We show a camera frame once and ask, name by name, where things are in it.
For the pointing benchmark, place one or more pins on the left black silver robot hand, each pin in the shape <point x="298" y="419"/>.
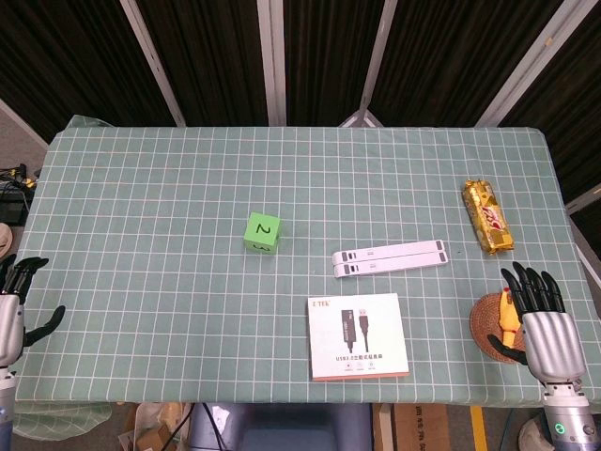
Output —
<point x="10" y="324"/>

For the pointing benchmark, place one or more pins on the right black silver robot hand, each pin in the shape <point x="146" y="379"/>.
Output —
<point x="551" y="343"/>

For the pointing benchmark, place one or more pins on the green numbered cube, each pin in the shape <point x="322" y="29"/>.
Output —
<point x="261" y="231"/>

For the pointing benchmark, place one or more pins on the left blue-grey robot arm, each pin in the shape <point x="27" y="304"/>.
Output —
<point x="5" y="409"/>

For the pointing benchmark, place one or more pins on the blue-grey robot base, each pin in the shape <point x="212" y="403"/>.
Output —
<point x="291" y="427"/>

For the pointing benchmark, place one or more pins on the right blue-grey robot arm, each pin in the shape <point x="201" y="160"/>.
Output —
<point x="570" y="423"/>

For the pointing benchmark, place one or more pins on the yellow rubber chicken toy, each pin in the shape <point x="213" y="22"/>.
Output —
<point x="508" y="317"/>

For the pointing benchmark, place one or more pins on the round woven coaster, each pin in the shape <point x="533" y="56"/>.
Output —
<point x="483" y="324"/>

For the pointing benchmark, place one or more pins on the gold snack packet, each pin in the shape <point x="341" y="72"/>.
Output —
<point x="487" y="216"/>

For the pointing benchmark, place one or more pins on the green checkered tablecloth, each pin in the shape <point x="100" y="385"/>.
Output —
<point x="164" y="305"/>

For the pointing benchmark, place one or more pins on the brown cardboard box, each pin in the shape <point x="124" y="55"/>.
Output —
<point x="420" y="430"/>

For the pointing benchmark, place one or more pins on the clear plastic bag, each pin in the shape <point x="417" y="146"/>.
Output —
<point x="155" y="430"/>

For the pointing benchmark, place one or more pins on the white folding laptop stand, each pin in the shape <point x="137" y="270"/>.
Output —
<point x="389" y="259"/>

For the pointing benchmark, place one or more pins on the white metal frame post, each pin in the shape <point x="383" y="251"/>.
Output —
<point x="375" y="61"/>
<point x="530" y="61"/>
<point x="272" y="61"/>
<point x="152" y="61"/>

